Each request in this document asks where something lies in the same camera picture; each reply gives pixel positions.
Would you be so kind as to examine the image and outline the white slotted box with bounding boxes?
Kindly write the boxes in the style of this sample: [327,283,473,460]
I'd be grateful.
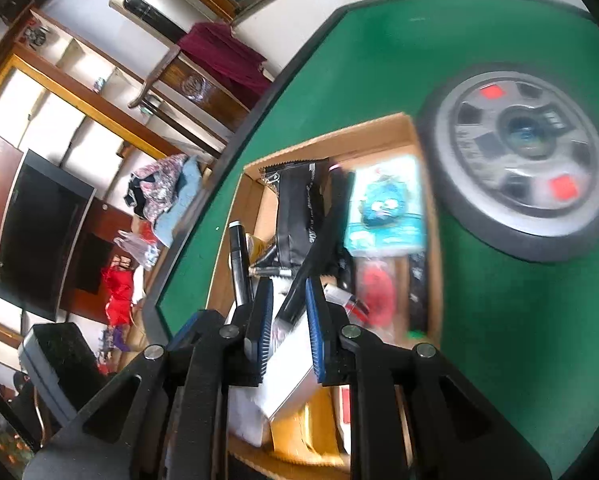
[262,310,321,421]

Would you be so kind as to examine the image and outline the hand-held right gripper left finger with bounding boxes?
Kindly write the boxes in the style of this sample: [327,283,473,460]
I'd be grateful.
[22,276,275,480]

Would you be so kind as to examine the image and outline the carved wooden chair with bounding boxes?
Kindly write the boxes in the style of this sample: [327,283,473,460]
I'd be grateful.
[128,42,252,158]

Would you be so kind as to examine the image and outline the black flat television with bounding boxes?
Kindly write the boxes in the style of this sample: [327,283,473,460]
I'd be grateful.
[0,149,97,322]

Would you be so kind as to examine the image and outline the red packaged item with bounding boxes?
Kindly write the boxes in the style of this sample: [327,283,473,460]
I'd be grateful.
[352,255,405,331]

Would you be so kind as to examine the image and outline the standing air conditioner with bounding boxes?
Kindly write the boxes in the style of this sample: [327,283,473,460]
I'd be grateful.
[109,0,196,44]

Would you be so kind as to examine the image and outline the long black pink-tipped object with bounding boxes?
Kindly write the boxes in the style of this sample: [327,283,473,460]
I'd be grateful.
[274,164,356,326]

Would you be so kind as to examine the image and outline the teal white packaged item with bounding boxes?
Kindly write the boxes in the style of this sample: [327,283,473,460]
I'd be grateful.
[343,155,427,253]

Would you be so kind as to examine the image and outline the small white red-print box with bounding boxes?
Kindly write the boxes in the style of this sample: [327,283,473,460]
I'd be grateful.
[336,385,353,427]

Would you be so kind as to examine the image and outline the wooden wall shelf unit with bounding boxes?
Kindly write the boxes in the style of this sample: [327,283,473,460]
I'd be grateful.
[0,7,220,186]

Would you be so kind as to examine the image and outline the maroon cloth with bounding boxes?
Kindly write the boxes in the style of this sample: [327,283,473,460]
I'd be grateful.
[176,22,275,111]

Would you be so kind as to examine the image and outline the brown cardboard box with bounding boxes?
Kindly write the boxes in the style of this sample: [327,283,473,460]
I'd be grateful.
[212,112,444,478]

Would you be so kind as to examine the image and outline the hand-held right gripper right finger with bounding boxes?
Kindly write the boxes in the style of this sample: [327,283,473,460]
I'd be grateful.
[305,277,553,480]

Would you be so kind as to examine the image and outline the black snack packet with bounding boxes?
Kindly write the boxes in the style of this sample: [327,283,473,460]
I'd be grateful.
[259,158,330,268]

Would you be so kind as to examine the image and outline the round grey table console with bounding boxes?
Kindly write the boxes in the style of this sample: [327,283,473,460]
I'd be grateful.
[419,64,599,263]

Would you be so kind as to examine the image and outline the black grey padded seat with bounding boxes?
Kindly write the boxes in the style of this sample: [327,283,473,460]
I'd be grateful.
[18,322,111,426]

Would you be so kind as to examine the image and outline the pile of patterned clothes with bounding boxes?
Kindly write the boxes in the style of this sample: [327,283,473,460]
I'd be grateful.
[124,154,205,248]

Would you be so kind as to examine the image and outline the black marker pen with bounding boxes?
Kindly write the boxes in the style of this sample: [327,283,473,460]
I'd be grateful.
[228,221,254,306]

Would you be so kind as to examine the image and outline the clear plastic bag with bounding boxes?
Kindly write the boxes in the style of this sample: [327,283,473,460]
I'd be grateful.
[113,230,160,271]

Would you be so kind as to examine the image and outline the red cloth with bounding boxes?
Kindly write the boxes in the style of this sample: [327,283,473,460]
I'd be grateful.
[102,255,137,328]

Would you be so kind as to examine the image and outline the yellow packet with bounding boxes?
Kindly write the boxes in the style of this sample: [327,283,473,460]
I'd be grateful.
[272,387,351,466]

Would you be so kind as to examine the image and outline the black patterned strip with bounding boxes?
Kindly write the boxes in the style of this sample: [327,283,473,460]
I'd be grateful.
[405,252,429,333]

